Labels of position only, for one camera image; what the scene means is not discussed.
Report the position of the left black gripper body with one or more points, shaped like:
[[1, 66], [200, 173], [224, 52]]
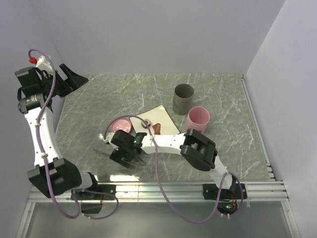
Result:
[[59, 83]]

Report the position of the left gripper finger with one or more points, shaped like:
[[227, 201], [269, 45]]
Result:
[[64, 91], [73, 79]]

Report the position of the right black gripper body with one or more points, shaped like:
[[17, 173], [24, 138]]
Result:
[[125, 153]]

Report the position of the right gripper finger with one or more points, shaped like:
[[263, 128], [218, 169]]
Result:
[[136, 162], [117, 157]]

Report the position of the metal tongs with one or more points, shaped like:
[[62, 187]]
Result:
[[107, 155]]

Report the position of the sushi rice piece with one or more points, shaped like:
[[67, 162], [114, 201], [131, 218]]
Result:
[[145, 123]]

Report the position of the brown meat piece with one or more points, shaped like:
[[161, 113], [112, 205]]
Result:
[[156, 128]]

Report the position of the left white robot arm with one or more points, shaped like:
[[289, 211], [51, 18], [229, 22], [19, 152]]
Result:
[[36, 82]]

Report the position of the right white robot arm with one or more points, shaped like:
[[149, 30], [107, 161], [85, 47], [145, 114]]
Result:
[[199, 151]]

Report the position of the pink lid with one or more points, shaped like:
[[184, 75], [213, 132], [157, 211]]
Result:
[[121, 124]]

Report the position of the white square plate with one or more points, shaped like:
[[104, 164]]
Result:
[[154, 116]]

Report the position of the grey cylindrical container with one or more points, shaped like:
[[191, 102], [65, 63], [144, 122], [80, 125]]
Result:
[[182, 99]]

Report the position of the pink cylindrical container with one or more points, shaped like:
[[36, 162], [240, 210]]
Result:
[[198, 119]]

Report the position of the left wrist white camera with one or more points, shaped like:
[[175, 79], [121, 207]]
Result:
[[44, 64]]

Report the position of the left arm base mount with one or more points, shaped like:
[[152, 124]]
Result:
[[92, 202]]

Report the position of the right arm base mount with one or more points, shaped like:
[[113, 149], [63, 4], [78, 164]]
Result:
[[228, 200]]

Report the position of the aluminium rail frame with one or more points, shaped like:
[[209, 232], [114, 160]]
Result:
[[266, 198]]

